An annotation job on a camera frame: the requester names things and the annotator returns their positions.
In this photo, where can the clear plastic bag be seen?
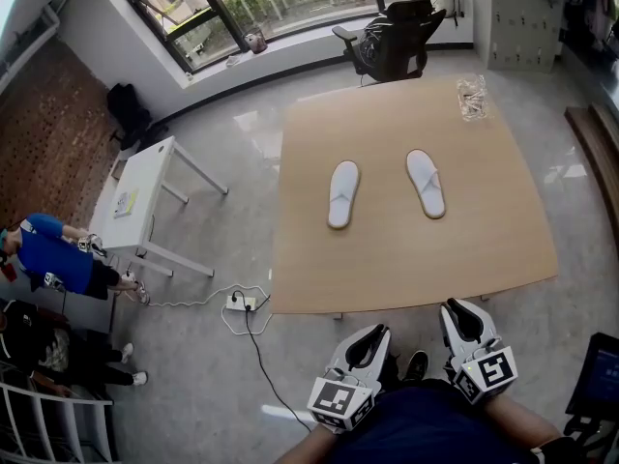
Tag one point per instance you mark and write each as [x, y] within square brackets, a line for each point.
[473, 98]

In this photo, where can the small pinkish bag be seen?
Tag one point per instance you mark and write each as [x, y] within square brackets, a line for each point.
[255, 41]

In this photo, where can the white shelf rack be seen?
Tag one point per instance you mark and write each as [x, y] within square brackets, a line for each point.
[48, 418]

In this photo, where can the black backpack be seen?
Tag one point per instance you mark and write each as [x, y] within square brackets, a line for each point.
[128, 111]

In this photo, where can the person's right forearm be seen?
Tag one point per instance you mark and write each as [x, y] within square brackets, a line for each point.
[517, 418]

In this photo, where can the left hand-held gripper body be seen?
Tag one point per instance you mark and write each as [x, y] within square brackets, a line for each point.
[338, 401]

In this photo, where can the red card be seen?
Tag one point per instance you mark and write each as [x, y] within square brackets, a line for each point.
[7, 272]

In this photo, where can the wooden table with white legs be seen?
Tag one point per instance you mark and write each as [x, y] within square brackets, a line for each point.
[411, 264]

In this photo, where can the person's black shoe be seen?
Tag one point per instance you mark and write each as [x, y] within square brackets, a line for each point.
[416, 365]

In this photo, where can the wooden bench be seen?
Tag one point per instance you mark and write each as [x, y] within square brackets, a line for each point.
[599, 162]

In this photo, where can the yellow green booklet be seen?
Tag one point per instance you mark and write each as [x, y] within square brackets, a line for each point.
[126, 203]

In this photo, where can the person's left forearm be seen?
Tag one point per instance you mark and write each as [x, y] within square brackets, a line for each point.
[309, 446]

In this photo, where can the white power strip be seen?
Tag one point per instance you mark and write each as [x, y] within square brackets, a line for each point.
[240, 303]

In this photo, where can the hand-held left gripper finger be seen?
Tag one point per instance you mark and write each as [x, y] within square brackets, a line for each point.
[377, 363]
[360, 348]

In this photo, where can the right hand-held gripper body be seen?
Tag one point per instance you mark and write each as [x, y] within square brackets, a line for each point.
[488, 375]

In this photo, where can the clothes rack with garments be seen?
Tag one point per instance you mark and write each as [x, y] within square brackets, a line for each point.
[587, 12]

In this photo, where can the black office chair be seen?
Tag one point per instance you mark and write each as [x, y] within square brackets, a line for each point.
[396, 37]

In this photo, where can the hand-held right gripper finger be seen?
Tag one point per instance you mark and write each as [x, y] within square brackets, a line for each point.
[476, 324]
[450, 336]

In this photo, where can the white slipper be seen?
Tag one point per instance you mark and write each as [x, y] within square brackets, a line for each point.
[425, 182]
[344, 194]

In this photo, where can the person's navy shirt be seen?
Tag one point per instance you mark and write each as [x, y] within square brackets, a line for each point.
[425, 428]

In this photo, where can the black monitor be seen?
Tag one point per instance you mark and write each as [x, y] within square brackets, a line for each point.
[599, 375]

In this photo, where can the grey locker cabinet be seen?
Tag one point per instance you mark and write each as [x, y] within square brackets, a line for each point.
[524, 22]

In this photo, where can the white desk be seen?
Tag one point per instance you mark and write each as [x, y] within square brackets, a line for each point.
[140, 182]

